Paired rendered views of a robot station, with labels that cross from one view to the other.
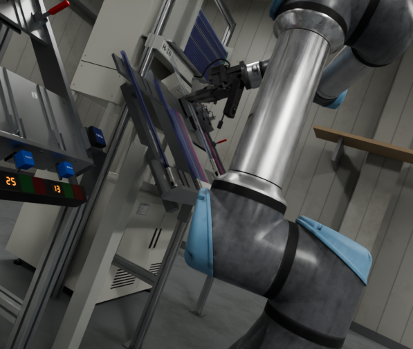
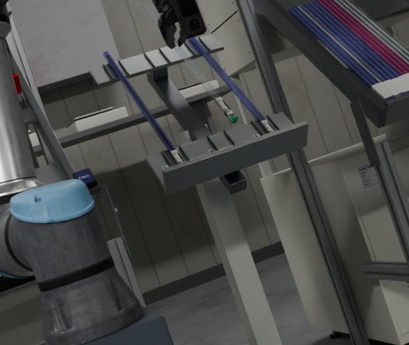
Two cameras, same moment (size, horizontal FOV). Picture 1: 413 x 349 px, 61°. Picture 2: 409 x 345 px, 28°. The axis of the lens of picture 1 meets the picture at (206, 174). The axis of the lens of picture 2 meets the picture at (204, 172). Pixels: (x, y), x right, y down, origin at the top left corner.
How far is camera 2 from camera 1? 1.30 m
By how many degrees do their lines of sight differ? 51
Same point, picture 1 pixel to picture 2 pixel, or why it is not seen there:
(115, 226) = (222, 241)
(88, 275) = (242, 312)
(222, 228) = not seen: outside the picture
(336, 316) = (40, 262)
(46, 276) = not seen: hidden behind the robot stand
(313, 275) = (17, 241)
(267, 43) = not seen: outside the picture
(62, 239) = not seen: hidden behind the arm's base
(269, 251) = (0, 240)
